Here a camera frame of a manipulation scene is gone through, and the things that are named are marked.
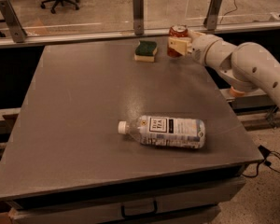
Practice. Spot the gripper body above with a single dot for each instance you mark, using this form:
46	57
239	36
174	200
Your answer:
200	50

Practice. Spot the right metal bracket post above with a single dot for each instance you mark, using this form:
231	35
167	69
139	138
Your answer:
210	22

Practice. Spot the metal bracket post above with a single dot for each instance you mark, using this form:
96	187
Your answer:
11	19
210	22
138	17

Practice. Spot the middle metal bracket post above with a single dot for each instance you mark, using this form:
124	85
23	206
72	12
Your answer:
138	17

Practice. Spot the metal guard rail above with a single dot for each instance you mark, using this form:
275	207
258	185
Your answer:
43	40

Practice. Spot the left metal bracket post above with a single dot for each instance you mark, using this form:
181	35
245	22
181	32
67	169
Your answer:
11	19

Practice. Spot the clear plastic tea bottle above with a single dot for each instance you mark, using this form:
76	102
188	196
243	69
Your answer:
160	131

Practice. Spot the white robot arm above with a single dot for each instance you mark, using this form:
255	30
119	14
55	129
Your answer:
246	67

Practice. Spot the red coke can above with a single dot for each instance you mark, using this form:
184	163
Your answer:
177	31

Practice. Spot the grey drawer with handle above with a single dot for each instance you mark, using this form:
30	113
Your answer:
195	204

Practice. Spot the green yellow sponge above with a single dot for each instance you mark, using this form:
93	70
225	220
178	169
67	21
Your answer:
146	51

